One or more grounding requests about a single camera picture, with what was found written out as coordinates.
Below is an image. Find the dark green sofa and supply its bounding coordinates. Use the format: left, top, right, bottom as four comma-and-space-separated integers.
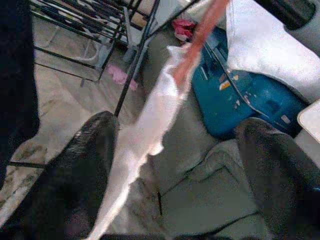
109, 31, 320, 240

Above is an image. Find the blue printed bag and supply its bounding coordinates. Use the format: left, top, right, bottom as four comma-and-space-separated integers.
190, 26, 309, 140

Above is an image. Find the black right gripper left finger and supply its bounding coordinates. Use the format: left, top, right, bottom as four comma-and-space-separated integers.
0, 110, 121, 240

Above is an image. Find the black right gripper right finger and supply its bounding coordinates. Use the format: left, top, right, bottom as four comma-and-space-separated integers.
234, 117, 320, 240

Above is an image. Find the dark navy garment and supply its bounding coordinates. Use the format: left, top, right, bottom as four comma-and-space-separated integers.
0, 0, 41, 189

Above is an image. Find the small pink garment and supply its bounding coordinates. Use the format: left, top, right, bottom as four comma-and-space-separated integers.
106, 63, 139, 91

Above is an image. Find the pink plastic clothes hanger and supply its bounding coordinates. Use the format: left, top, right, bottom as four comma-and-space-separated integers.
173, 0, 230, 85

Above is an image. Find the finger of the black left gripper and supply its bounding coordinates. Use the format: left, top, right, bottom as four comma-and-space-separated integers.
254, 0, 316, 31

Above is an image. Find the cream white shirt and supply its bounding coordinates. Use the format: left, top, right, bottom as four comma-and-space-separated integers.
86, 0, 320, 240

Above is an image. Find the black metal drying rack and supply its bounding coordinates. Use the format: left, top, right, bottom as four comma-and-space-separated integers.
9, 0, 201, 169

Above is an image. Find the red crumpled cloth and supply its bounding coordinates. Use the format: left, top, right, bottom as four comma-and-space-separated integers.
171, 18, 196, 41

